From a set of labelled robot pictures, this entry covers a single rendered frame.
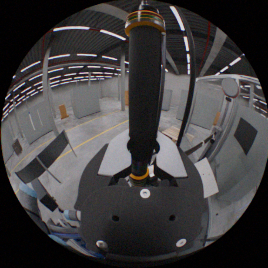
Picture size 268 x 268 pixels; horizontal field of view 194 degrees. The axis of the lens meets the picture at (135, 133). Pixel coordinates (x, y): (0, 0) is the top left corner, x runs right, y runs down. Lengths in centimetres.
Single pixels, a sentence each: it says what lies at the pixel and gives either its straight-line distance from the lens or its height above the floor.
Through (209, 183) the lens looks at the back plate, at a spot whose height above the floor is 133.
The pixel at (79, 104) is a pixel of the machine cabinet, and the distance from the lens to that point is 629.
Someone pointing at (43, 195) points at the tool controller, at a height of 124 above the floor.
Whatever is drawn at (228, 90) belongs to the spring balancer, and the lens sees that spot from 75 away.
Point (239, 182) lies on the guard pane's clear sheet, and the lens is 78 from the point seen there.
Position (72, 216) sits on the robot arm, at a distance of 60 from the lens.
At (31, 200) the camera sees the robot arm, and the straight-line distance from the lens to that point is 48.
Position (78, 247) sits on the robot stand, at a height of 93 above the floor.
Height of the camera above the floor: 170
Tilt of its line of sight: 32 degrees down
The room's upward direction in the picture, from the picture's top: 1 degrees clockwise
